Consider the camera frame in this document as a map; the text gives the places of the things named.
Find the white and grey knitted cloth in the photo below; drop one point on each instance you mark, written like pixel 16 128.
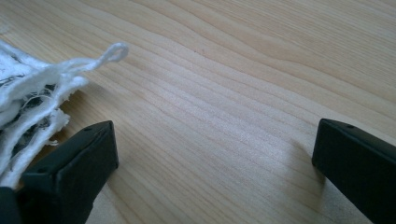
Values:
pixel 31 81

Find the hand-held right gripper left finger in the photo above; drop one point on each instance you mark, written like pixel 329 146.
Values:
pixel 68 174

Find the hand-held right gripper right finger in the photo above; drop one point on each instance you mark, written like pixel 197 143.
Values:
pixel 361 165

